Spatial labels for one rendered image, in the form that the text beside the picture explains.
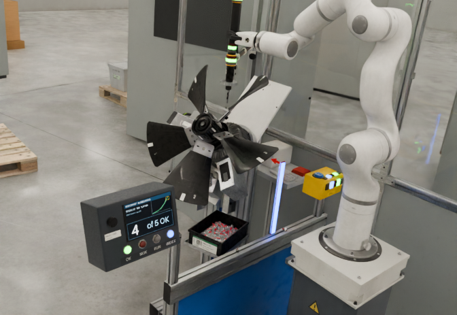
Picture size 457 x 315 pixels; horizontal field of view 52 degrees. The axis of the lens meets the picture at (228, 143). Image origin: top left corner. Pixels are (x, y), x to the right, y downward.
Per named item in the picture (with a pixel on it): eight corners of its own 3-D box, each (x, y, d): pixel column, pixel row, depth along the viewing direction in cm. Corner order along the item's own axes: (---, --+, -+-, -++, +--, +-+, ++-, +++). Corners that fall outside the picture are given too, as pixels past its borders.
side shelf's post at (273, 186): (259, 289, 299) (276, 170, 270) (263, 292, 297) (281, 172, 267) (254, 292, 297) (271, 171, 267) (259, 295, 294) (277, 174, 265)
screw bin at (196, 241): (215, 222, 213) (216, 209, 210) (247, 236, 205) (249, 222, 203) (186, 243, 195) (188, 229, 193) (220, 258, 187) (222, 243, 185)
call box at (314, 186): (322, 186, 223) (326, 165, 219) (340, 194, 216) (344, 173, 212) (300, 194, 212) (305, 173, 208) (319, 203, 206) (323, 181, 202)
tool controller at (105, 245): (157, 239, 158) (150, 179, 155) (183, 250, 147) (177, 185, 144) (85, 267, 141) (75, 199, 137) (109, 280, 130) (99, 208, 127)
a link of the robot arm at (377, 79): (343, 163, 157) (373, 155, 167) (375, 173, 148) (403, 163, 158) (357, 7, 144) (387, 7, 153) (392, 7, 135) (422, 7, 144)
